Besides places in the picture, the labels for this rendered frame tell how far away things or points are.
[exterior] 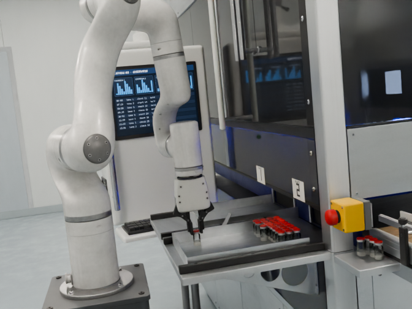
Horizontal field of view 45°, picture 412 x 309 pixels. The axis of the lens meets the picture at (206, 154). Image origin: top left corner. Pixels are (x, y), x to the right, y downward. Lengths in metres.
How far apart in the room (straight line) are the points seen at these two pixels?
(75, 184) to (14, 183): 5.56
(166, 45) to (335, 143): 0.52
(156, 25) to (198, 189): 0.48
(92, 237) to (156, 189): 0.98
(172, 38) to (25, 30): 5.50
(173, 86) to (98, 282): 0.56
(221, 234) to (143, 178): 0.71
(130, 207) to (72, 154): 1.03
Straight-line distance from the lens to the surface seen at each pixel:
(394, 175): 1.43
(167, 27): 1.41
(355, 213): 1.28
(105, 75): 1.29
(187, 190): 1.46
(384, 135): 1.40
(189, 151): 1.43
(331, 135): 1.32
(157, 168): 2.22
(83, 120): 1.23
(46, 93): 6.77
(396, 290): 1.51
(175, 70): 1.41
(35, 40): 6.82
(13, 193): 6.89
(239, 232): 1.61
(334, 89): 1.32
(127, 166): 2.19
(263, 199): 1.98
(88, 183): 1.32
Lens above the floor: 1.33
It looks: 7 degrees down
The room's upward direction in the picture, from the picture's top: 6 degrees counter-clockwise
